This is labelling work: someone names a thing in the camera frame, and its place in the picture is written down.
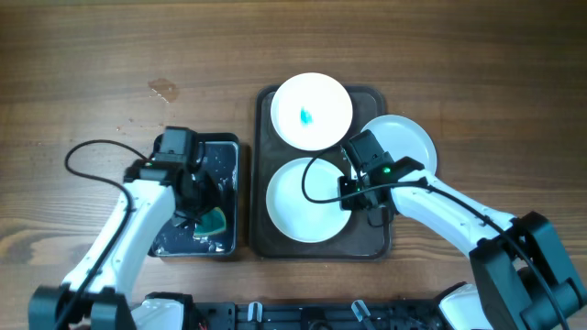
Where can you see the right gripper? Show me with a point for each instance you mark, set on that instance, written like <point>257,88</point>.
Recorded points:
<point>348,201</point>

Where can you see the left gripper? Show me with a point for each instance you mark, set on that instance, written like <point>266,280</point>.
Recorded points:
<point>212,188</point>

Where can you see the green yellow sponge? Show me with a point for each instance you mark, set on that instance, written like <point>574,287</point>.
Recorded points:
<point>211,223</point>

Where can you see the white plate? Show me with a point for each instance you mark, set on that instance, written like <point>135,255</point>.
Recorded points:
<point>402,137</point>
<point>311,111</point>
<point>293,214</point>

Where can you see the white plate top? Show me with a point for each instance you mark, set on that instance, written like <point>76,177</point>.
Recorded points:
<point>311,111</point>

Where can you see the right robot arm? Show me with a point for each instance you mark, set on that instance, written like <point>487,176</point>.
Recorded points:
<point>523,276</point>

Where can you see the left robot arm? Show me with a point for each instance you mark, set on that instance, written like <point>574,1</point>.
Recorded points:
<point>169,185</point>

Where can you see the brown serving tray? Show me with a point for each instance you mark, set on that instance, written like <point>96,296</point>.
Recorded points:
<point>367,235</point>

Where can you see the black water tray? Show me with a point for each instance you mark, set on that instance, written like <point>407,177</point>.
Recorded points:
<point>218,154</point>

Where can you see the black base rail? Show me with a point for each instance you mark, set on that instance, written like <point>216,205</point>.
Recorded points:
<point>393,315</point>

